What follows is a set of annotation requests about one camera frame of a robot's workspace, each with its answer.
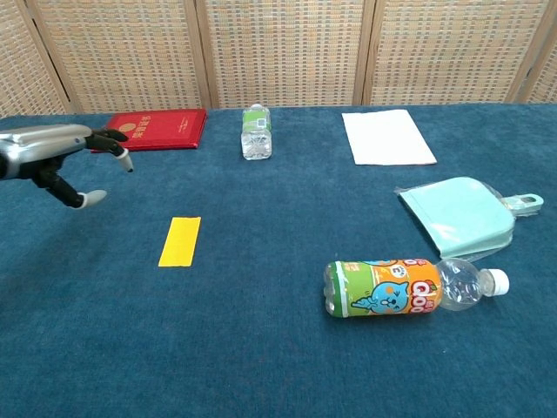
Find mint green pouch in plastic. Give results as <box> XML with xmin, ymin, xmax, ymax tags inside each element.
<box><xmin>393</xmin><ymin>176</ymin><xmax>545</xmax><ymax>261</ymax></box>

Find orange cartoon-label plastic bottle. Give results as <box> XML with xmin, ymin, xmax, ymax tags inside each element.
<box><xmin>322</xmin><ymin>256</ymin><xmax>511</xmax><ymax>320</ymax></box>

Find red certificate book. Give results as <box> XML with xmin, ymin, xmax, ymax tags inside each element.
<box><xmin>90</xmin><ymin>108</ymin><xmax>208</xmax><ymax>154</ymax></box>

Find clear green-label water bottle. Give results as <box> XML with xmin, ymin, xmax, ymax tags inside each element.
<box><xmin>240</xmin><ymin>103</ymin><xmax>273</xmax><ymax>161</ymax></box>

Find woven folding screen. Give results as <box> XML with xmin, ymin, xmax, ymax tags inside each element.
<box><xmin>0</xmin><ymin>0</ymin><xmax>557</xmax><ymax>118</ymax></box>

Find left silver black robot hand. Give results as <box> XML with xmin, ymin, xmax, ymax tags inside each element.
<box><xmin>0</xmin><ymin>124</ymin><xmax>134</xmax><ymax>211</ymax></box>

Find white paper sheet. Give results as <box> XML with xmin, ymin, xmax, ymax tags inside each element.
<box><xmin>341</xmin><ymin>109</ymin><xmax>438</xmax><ymax>166</ymax></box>

